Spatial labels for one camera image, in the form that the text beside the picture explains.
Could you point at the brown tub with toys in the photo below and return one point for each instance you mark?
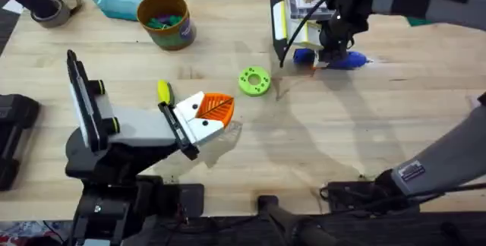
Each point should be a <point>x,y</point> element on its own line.
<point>167,26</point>

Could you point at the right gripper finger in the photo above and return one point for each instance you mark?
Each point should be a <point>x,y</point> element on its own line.
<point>320,59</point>

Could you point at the right wrist black flat plate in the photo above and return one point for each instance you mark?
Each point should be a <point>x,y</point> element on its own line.
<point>279,24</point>

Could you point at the left wrist black flat plate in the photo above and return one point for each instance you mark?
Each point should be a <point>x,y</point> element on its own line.
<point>85,101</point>

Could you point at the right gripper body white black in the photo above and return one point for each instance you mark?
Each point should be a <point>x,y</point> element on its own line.
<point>336,37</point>

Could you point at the grey tape roll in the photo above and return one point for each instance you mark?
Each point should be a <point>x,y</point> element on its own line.
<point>57,16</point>

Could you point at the blue electric screwdriver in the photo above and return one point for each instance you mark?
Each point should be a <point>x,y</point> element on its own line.
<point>351,60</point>

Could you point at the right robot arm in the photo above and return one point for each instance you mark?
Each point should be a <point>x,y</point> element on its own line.
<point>444,162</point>

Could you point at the green disc with holes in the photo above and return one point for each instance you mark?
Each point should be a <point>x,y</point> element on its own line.
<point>248,84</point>

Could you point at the green board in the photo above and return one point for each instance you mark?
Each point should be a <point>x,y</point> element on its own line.
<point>417,21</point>

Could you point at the black rail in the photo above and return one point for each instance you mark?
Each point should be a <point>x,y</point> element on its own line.
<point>228,231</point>

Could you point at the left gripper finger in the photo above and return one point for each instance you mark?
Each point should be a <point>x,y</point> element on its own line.
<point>191,105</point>
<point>207,130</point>

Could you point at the black stand post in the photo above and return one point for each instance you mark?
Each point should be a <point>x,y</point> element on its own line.
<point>288,219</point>

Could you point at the wrist black flat plate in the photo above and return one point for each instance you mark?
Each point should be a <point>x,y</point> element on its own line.
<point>279,24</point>
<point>85,101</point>

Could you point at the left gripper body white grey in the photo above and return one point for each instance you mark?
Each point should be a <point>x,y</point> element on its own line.
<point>144,126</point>

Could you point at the black box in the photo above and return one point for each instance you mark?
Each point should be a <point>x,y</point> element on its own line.
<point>15,132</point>

